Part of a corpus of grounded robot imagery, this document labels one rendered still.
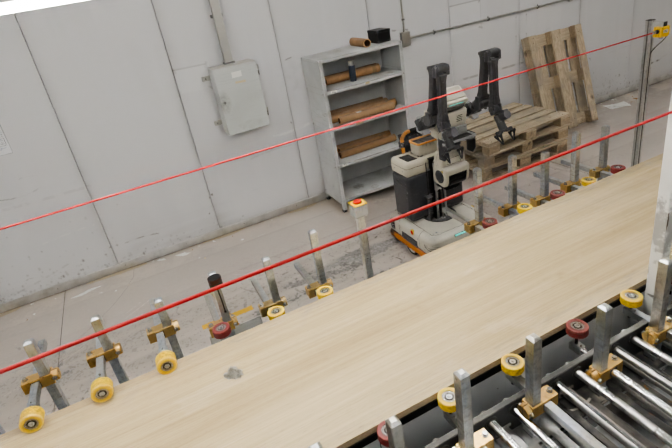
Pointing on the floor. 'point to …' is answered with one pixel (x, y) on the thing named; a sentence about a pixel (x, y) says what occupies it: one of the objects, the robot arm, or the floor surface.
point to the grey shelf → (334, 183)
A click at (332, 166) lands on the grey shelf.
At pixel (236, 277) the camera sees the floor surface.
